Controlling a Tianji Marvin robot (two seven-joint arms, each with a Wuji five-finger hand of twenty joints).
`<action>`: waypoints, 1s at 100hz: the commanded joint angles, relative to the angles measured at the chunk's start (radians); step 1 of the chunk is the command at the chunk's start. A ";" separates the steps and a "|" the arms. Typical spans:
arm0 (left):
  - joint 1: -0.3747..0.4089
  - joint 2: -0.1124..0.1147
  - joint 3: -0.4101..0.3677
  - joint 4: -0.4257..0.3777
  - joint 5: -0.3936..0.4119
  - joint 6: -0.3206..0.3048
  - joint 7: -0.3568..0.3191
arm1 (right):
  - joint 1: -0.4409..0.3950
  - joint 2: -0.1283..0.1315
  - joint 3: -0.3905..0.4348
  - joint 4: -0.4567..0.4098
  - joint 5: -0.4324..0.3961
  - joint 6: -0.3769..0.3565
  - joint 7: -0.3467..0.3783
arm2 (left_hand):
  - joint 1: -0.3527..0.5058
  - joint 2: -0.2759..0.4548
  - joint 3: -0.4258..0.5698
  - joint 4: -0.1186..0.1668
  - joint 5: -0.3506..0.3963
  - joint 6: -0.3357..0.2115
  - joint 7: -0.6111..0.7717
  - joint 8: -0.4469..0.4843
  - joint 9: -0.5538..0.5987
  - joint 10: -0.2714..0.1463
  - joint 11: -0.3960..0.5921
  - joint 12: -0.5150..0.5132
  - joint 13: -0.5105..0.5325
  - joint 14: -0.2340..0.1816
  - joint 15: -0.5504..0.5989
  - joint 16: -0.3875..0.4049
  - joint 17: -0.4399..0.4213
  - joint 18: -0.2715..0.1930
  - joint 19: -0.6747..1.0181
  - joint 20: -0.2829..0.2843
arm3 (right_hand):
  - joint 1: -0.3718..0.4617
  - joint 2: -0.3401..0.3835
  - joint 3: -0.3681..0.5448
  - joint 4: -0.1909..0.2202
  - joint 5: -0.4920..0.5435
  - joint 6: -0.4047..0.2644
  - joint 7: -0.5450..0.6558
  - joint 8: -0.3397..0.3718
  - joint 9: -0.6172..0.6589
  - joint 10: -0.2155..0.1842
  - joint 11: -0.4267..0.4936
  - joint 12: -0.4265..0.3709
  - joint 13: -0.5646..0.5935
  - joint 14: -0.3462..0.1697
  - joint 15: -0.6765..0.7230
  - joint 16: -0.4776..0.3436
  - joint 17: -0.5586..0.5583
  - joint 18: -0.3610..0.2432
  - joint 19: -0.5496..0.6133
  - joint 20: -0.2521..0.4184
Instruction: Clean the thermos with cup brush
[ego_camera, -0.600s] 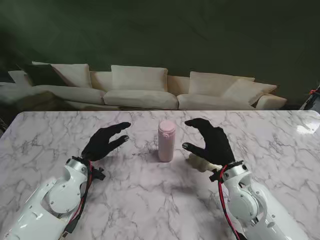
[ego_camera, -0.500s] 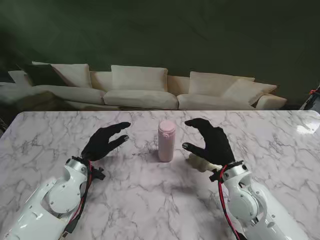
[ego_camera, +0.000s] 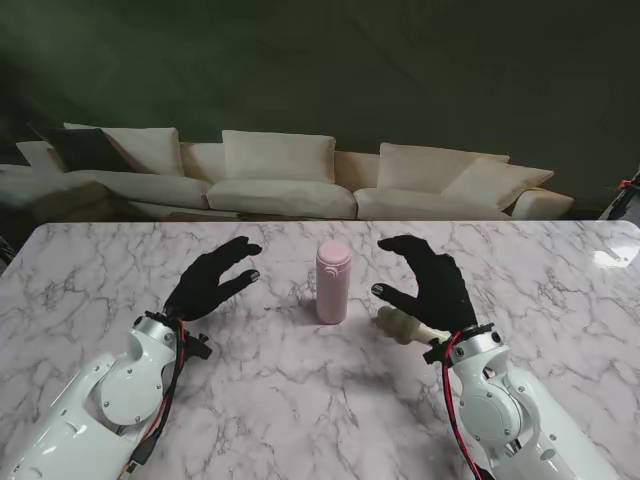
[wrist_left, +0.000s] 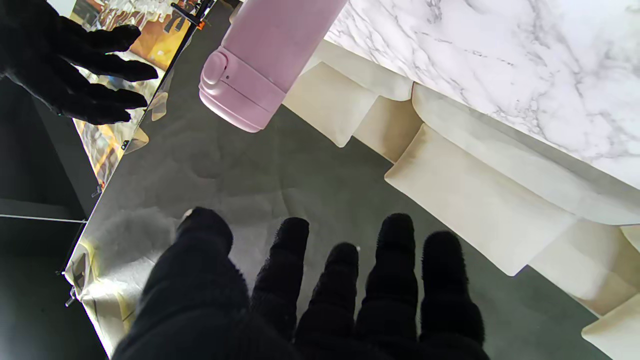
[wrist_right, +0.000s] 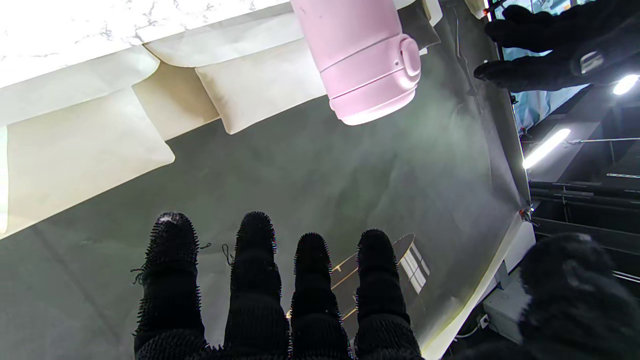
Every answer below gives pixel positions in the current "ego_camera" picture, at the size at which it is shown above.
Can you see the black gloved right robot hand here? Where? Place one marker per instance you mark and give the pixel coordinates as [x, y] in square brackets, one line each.
[440, 290]

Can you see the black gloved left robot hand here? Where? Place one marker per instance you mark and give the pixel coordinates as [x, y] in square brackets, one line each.
[200, 280]

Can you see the pink thermos lid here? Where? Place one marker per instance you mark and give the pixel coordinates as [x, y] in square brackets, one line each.
[331, 255]

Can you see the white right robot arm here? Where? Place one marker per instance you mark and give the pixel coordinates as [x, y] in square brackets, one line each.
[490, 400]

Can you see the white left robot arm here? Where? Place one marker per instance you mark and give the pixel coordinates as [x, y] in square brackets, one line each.
[115, 385]

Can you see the cream sofa seat cushion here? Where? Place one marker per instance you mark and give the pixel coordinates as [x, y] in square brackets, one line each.
[280, 197]
[400, 202]
[150, 187]

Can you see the cream sofa back pillow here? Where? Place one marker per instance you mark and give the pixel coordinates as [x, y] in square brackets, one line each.
[415, 165]
[145, 150]
[500, 182]
[277, 155]

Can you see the cream sofa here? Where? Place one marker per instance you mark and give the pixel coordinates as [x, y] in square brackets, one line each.
[350, 167]

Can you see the dark brown sofa pillow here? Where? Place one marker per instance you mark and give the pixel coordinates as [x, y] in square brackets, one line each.
[80, 147]

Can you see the black equipment piece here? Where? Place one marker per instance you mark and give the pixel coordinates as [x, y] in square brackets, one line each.
[4, 255]

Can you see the grey stand with orange clamp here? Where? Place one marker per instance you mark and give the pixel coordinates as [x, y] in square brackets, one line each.
[622, 202]

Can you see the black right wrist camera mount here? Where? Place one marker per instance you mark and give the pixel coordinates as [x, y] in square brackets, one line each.
[436, 351]

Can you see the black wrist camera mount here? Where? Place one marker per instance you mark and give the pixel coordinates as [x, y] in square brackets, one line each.
[199, 346]
[436, 351]

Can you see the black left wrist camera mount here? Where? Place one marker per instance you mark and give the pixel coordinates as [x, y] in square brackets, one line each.
[199, 346]

